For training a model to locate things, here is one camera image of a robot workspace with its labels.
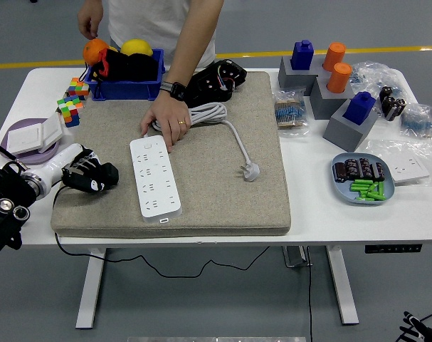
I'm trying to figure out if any person's right hand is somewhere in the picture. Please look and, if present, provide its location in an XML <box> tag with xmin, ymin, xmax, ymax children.
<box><xmin>77</xmin><ymin>0</ymin><xmax>105</xmax><ymax>41</ymax></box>

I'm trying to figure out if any person's left hand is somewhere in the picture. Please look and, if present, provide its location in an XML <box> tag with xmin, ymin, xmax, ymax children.
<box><xmin>139</xmin><ymin>90</ymin><xmax>192</xmax><ymax>153</ymax></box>

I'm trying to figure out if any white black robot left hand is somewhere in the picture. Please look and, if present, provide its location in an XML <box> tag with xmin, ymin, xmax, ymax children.
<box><xmin>41</xmin><ymin>142</ymin><xmax>108</xmax><ymax>195</ymax></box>

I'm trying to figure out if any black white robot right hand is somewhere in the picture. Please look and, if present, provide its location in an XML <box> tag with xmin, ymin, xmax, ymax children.
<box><xmin>396</xmin><ymin>310</ymin><xmax>432</xmax><ymax>342</ymax></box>

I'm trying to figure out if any white power strip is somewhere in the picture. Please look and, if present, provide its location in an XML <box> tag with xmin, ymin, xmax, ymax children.
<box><xmin>129</xmin><ymin>134</ymin><xmax>183</xmax><ymax>224</ymax></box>

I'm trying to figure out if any black wrist watch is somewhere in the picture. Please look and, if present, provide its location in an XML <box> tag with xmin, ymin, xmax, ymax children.
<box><xmin>159</xmin><ymin>81</ymin><xmax>188</xmax><ymax>103</ymax></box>

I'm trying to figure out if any purple plate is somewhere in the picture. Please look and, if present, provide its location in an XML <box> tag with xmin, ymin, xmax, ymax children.
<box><xmin>0</xmin><ymin>118</ymin><xmax>63</xmax><ymax>165</ymax></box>

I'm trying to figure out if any orange fruit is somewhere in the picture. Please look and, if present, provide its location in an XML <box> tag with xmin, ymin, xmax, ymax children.
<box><xmin>82</xmin><ymin>38</ymin><xmax>110</xmax><ymax>67</ymax></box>

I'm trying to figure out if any blue plastic bin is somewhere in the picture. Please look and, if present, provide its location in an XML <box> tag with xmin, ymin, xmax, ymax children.
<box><xmin>83</xmin><ymin>48</ymin><xmax>166</xmax><ymax>102</ymax></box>

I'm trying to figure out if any twisted colourful puzzle cube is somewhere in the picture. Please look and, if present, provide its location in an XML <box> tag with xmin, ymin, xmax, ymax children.
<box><xmin>56</xmin><ymin>94</ymin><xmax>85</xmax><ymax>128</ymax></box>

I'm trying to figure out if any yellow lemon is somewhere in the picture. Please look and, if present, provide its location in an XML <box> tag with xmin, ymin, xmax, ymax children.
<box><xmin>120</xmin><ymin>38</ymin><xmax>154</xmax><ymax>57</ymax></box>

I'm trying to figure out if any person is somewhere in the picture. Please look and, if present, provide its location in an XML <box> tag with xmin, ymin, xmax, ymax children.
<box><xmin>107</xmin><ymin>0</ymin><xmax>216</xmax><ymax>71</ymax></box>

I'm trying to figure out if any black pouch with red trim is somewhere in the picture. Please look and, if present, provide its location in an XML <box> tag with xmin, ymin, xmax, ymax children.
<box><xmin>78</xmin><ymin>48</ymin><xmax>159</xmax><ymax>83</ymax></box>

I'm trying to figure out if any black table control panel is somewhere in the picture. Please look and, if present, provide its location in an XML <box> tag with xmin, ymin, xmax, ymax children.
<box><xmin>364</xmin><ymin>243</ymin><xmax>423</xmax><ymax>254</ymax></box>

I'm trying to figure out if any white table leg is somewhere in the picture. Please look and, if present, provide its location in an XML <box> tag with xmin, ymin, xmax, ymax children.
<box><xmin>325</xmin><ymin>244</ymin><xmax>360</xmax><ymax>326</ymax></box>
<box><xmin>75</xmin><ymin>248</ymin><xmax>107</xmax><ymax>329</ymax></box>

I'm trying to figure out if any grey-brown fabric mat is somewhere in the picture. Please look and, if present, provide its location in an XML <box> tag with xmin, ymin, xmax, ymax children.
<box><xmin>50</xmin><ymin>71</ymin><xmax>292</xmax><ymax>239</ymax></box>

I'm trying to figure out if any clear bag of resistors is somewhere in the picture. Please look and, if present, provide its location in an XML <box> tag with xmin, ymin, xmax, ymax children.
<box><xmin>349</xmin><ymin>61</ymin><xmax>412</xmax><ymax>108</ymax></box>
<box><xmin>399</xmin><ymin>102</ymin><xmax>432</xmax><ymax>139</ymax></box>
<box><xmin>273</xmin><ymin>88</ymin><xmax>311</xmax><ymax>139</ymax></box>

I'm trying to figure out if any grey block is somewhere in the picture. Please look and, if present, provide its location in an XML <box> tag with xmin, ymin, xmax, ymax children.
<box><xmin>278</xmin><ymin>54</ymin><xmax>332</xmax><ymax>96</ymax></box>
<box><xmin>322</xmin><ymin>103</ymin><xmax>379</xmax><ymax>153</ymax></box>
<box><xmin>310</xmin><ymin>76</ymin><xmax>355</xmax><ymax>120</ymax></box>

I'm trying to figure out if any blue peg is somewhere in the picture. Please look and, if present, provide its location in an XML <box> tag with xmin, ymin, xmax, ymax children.
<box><xmin>342</xmin><ymin>90</ymin><xmax>376</xmax><ymax>125</ymax></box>
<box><xmin>290</xmin><ymin>39</ymin><xmax>315</xmax><ymax>71</ymax></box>

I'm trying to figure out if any light blue plate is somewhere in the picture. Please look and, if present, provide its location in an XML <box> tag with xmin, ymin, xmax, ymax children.
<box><xmin>330</xmin><ymin>152</ymin><xmax>396</xmax><ymax>207</ymax></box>

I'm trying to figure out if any orange cylinder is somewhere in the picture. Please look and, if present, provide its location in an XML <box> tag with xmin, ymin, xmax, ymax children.
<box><xmin>322</xmin><ymin>41</ymin><xmax>347</xmax><ymax>72</ymax></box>
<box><xmin>326</xmin><ymin>62</ymin><xmax>353</xmax><ymax>94</ymax></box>

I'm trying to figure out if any clear plastic bag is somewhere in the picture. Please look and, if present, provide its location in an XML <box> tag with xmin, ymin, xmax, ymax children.
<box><xmin>364</xmin><ymin>137</ymin><xmax>432</xmax><ymax>187</ymax></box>

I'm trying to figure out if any white wall switch panel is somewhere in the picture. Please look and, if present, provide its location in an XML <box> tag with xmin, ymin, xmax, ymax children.
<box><xmin>6</xmin><ymin>123</ymin><xmax>45</xmax><ymax>156</ymax></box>
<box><xmin>38</xmin><ymin>112</ymin><xmax>64</xmax><ymax>154</ymax></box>

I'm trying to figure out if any white power cord with plug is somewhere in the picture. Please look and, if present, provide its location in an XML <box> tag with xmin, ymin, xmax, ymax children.
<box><xmin>144</xmin><ymin>102</ymin><xmax>261</xmax><ymax>182</ymax></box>

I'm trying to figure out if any black device housing with wires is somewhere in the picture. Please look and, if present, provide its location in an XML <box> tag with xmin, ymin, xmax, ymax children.
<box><xmin>183</xmin><ymin>58</ymin><xmax>248</xmax><ymax>108</ymax></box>

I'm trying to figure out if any hanging black cable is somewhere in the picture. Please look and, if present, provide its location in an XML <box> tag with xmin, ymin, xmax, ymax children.
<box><xmin>305</xmin><ymin>245</ymin><xmax>315</xmax><ymax>342</ymax></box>

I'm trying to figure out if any metal bracket under table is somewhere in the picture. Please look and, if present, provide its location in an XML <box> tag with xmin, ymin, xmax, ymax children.
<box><xmin>282</xmin><ymin>245</ymin><xmax>313</xmax><ymax>268</ymax></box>

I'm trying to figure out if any white wall socket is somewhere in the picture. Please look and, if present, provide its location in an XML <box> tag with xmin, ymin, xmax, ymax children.
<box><xmin>386</xmin><ymin>156</ymin><xmax>431</xmax><ymax>185</ymax></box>

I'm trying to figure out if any thin black adapter cord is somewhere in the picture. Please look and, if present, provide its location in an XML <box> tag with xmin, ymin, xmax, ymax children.
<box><xmin>52</xmin><ymin>185</ymin><xmax>272</xmax><ymax>280</ymax></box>

